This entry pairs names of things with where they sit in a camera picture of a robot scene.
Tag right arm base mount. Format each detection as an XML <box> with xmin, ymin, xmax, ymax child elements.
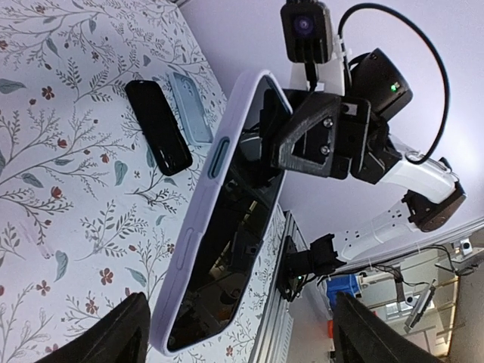
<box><xmin>276</xmin><ymin>234</ymin><xmax>346</xmax><ymax>303</ymax></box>

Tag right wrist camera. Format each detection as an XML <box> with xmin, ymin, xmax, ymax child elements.
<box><xmin>280</xmin><ymin>1</ymin><xmax>333</xmax><ymax>64</ymax></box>

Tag front aluminium rail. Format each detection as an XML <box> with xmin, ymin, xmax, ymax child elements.
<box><xmin>249</xmin><ymin>210</ymin><xmax>309</xmax><ymax>362</ymax></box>

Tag black cased phone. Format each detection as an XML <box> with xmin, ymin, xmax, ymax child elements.
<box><xmin>125</xmin><ymin>80</ymin><xmax>193</xmax><ymax>176</ymax></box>

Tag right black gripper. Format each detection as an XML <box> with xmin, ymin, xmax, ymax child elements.
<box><xmin>259</xmin><ymin>88</ymin><xmax>401</xmax><ymax>185</ymax></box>

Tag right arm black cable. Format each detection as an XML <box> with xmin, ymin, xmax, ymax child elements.
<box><xmin>337</xmin><ymin>3</ymin><xmax>451</xmax><ymax>166</ymax></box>

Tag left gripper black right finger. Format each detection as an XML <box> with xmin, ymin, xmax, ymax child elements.
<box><xmin>333</xmin><ymin>292</ymin><xmax>440</xmax><ymax>363</ymax></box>

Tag white cased phone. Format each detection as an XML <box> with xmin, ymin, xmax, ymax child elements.
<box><xmin>149</xmin><ymin>70</ymin><xmax>284</xmax><ymax>358</ymax></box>

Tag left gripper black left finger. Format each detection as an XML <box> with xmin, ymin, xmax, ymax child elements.
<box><xmin>40</xmin><ymin>293</ymin><xmax>150</xmax><ymax>363</ymax></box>

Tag light blue cased phone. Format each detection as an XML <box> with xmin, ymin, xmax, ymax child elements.
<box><xmin>169</xmin><ymin>72</ymin><xmax>213</xmax><ymax>146</ymax></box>

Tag floral patterned table mat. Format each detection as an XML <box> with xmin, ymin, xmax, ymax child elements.
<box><xmin>0</xmin><ymin>0</ymin><xmax>288</xmax><ymax>363</ymax></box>

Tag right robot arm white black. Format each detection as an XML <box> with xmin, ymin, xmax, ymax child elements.
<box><xmin>259</xmin><ymin>49</ymin><xmax>466</xmax><ymax>275</ymax></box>

